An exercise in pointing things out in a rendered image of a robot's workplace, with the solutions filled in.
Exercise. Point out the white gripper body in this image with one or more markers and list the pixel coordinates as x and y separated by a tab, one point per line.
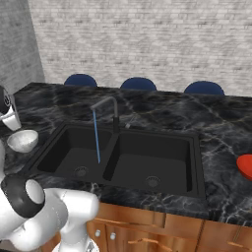
10	120

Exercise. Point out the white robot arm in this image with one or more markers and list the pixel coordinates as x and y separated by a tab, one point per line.
49	210

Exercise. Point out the white bowl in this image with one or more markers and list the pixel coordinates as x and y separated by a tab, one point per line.
23	140

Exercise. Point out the black double sink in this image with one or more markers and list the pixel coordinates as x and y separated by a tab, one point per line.
131	164

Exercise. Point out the red bowl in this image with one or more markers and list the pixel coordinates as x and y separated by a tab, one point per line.
245	165

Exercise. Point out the blue chair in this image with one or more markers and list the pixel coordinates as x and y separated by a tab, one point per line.
138	84
80	80
204	88

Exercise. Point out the blue water stream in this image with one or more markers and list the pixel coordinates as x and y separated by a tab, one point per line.
96	138

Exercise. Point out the dark grey tap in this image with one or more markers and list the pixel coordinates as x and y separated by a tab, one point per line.
114	111

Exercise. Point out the grey tap lever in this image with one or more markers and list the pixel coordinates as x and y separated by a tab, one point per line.
131	120

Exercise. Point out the silver round knob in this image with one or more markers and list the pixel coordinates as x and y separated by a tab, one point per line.
97	233
113	236

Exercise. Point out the wooden cupboard door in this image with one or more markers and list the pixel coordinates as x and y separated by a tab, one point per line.
147	244
98	241
226	238

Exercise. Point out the wooden false drawer front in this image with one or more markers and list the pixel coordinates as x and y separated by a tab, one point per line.
138	215

